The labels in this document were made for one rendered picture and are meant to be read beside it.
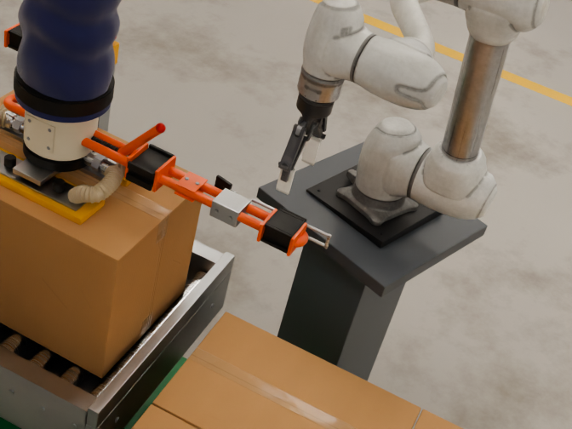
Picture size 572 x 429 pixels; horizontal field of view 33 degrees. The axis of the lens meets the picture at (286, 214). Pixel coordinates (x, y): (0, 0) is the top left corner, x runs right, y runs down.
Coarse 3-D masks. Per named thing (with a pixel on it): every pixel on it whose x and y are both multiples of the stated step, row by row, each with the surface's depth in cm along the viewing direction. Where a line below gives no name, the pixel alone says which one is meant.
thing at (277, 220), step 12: (276, 216) 213; (288, 216) 214; (264, 228) 212; (276, 228) 210; (288, 228) 211; (300, 228) 212; (264, 240) 213; (276, 240) 212; (288, 240) 211; (288, 252) 211
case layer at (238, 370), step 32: (224, 320) 264; (192, 352) 253; (224, 352) 255; (256, 352) 257; (288, 352) 260; (192, 384) 244; (224, 384) 246; (256, 384) 249; (288, 384) 251; (320, 384) 253; (352, 384) 256; (160, 416) 234; (192, 416) 236; (224, 416) 238; (256, 416) 240; (288, 416) 242; (320, 416) 245; (352, 416) 247; (384, 416) 249; (416, 416) 252
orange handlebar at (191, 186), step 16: (16, 112) 228; (96, 144) 223; (112, 144) 225; (160, 176) 218; (176, 176) 221; (192, 176) 220; (176, 192) 218; (192, 192) 216; (208, 192) 219; (256, 208) 217; (256, 224) 213; (304, 240) 212
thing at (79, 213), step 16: (0, 160) 229; (16, 160) 230; (0, 176) 225; (16, 176) 226; (16, 192) 225; (32, 192) 223; (48, 192) 224; (64, 192) 225; (48, 208) 222; (64, 208) 221; (80, 208) 222; (96, 208) 224; (80, 224) 221
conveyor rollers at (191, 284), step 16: (192, 288) 271; (176, 304) 264; (160, 320) 258; (16, 336) 243; (144, 336) 253; (16, 352) 242; (48, 352) 242; (128, 352) 247; (48, 368) 241; (80, 368) 240; (112, 368) 243
